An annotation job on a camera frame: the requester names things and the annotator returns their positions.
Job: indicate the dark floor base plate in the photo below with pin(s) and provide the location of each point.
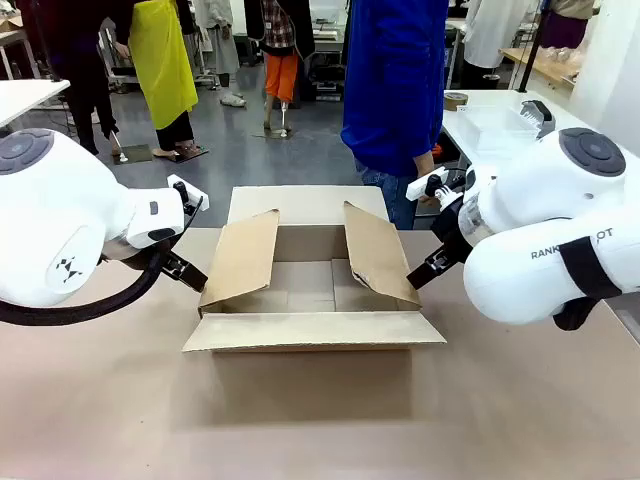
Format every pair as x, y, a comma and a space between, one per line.
134, 153

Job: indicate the mannequin with orange shorts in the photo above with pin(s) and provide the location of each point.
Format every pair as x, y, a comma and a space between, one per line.
280, 65

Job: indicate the brown cardboard box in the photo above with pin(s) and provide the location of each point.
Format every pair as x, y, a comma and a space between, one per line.
310, 330

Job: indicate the wooden work table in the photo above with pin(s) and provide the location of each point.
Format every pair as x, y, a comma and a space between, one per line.
545, 65

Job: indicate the clear plastic container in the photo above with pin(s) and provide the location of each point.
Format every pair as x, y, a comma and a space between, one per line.
500, 127

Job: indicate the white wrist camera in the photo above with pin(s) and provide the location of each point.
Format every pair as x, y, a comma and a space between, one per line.
425, 185
192, 192

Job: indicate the person in dark clothes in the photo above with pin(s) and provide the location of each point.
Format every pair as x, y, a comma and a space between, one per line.
85, 75

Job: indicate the white table with tape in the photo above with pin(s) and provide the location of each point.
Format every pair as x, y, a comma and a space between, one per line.
575, 117

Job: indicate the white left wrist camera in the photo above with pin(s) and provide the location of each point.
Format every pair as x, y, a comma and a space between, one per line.
192, 192

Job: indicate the brown packing tape roll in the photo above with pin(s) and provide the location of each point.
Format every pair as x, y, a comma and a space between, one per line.
456, 101

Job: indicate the white side table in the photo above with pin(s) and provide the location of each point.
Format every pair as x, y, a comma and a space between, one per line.
25, 100

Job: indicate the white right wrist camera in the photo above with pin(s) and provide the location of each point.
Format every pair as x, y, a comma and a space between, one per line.
425, 185

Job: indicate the person in white coat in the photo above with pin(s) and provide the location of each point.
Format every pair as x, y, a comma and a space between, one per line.
492, 35

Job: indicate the person in purple skirt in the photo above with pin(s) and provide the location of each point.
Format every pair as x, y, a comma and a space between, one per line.
565, 25

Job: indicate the person in pale grey clothes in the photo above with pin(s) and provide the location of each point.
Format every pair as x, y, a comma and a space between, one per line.
220, 40

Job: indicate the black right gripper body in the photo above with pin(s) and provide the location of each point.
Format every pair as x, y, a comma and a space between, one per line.
450, 225

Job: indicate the person in blue jacket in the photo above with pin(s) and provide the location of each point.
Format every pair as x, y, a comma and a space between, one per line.
390, 90

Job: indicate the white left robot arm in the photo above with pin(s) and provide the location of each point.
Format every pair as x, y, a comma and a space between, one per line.
50, 200

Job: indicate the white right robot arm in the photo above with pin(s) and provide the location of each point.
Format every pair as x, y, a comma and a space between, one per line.
540, 200

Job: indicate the person in yellow apron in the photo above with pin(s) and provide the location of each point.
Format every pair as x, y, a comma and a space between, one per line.
162, 65

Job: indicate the person's left hand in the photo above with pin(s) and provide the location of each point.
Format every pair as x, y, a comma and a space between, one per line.
425, 162

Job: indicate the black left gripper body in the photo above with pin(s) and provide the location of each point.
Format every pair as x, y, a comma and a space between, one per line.
125, 248

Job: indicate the person's left forearm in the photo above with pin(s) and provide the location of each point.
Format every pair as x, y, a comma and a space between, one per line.
430, 115

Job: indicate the grey black tape dispenser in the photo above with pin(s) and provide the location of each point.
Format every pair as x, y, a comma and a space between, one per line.
539, 117

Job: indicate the black stand pole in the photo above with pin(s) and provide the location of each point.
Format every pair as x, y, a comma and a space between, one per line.
531, 45

